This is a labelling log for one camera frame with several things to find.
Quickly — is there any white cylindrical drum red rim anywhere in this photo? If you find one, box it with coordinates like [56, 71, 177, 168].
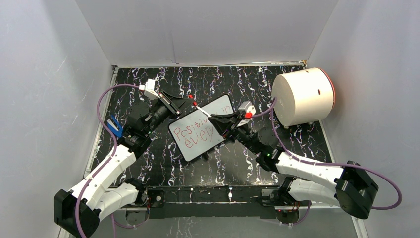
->
[271, 67, 336, 126]

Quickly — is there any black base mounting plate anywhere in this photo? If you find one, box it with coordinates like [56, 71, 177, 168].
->
[147, 185, 283, 219]

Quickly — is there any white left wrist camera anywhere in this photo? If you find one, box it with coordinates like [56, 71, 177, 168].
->
[139, 79, 160, 100]

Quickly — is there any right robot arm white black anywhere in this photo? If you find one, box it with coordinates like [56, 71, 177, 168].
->
[208, 112, 378, 219]

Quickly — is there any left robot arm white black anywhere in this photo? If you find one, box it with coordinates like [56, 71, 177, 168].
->
[53, 90, 195, 238]

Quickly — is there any small white whiteboard black frame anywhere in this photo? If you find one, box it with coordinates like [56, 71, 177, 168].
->
[168, 94, 233, 162]

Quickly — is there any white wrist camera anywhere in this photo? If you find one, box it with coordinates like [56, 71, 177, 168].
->
[237, 101, 256, 127]
[139, 79, 160, 100]

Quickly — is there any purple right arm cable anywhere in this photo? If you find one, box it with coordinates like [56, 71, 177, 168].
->
[251, 97, 403, 227]

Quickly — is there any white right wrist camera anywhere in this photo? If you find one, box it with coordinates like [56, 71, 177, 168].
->
[237, 101, 256, 127]

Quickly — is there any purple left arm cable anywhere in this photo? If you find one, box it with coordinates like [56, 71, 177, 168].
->
[74, 83, 148, 238]

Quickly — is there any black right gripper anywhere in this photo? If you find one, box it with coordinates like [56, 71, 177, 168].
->
[208, 111, 260, 155]

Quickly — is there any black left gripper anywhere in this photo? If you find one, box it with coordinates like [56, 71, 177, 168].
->
[144, 91, 195, 136]

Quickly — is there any aluminium front frame rail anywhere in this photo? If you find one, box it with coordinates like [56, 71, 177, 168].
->
[58, 185, 370, 238]

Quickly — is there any white marker pen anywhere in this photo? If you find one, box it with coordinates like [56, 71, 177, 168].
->
[193, 102, 211, 118]

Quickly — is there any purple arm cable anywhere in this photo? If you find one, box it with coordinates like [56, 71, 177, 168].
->
[251, 97, 403, 227]
[74, 83, 148, 238]

